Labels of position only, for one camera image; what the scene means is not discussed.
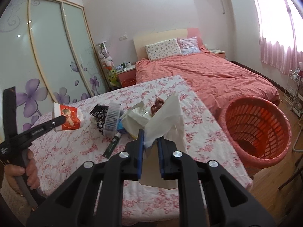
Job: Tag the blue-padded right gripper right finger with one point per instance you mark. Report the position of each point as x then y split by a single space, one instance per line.
208 194

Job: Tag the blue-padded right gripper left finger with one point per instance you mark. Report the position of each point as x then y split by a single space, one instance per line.
92 195

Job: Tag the black green tube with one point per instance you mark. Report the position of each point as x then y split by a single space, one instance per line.
112 145

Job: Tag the clear plastic container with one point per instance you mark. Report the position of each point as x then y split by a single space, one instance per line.
112 119

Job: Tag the black white floral cloth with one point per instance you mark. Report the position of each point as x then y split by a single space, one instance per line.
100 121

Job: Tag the black white checkered mat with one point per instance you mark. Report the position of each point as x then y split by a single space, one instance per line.
98 108

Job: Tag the white paper tissue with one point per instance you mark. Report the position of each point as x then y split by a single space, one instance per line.
168 123

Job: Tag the brown plaid cloth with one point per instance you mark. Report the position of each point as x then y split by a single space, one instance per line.
158 104

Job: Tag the person's left hand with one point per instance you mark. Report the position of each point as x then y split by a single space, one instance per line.
12 171

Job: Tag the red plastic laundry basket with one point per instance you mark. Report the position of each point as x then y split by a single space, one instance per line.
258 130

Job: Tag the floral glass sliding wardrobe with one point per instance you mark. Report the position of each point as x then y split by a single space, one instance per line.
47 54

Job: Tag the clear tube of plush toys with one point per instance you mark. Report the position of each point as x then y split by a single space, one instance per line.
108 65

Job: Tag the salmon pink bed duvet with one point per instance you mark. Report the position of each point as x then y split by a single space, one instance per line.
215 80

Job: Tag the pink left nightstand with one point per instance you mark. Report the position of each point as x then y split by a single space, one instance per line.
127 77

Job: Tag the pink nightstand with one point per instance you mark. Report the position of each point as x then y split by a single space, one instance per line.
127 77
219 53

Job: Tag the pink right nightstand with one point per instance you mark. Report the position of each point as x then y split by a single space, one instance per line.
219 53

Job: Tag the beige pink headboard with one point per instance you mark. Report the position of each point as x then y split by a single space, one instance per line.
141 41

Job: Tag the pink striped pillow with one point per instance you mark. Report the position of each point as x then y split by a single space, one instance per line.
189 45

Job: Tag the floral white pillow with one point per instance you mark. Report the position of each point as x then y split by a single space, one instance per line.
163 49

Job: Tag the pink window curtain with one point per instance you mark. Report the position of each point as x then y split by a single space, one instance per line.
280 29

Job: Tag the white wire rack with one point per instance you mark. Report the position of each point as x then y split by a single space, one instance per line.
293 92

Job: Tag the wall power socket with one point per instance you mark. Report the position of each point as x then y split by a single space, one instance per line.
123 37

